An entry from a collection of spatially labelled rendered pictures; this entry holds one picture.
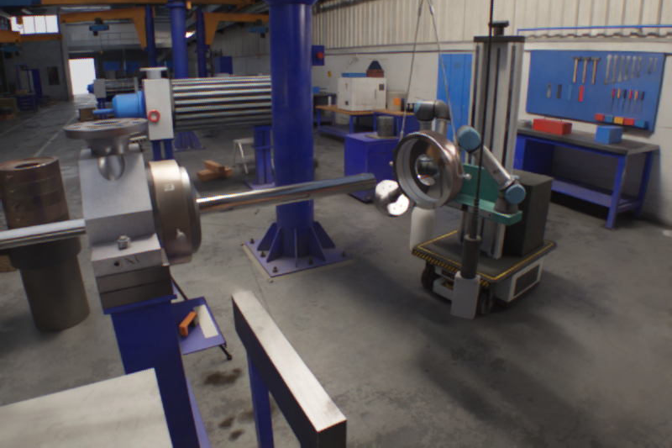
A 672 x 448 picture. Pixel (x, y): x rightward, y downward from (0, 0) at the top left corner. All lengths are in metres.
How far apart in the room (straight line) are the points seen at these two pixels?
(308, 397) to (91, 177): 0.86
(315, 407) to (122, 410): 0.43
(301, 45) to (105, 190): 2.17
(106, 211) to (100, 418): 0.55
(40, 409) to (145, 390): 0.24
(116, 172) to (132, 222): 0.18
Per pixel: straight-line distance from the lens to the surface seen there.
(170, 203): 1.37
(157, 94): 4.91
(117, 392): 1.12
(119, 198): 1.31
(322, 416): 0.97
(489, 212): 2.72
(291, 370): 1.08
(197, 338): 1.36
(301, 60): 3.19
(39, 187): 2.81
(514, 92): 2.77
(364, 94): 8.32
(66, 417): 1.11
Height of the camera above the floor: 1.58
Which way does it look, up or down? 18 degrees down
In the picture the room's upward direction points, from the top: straight up
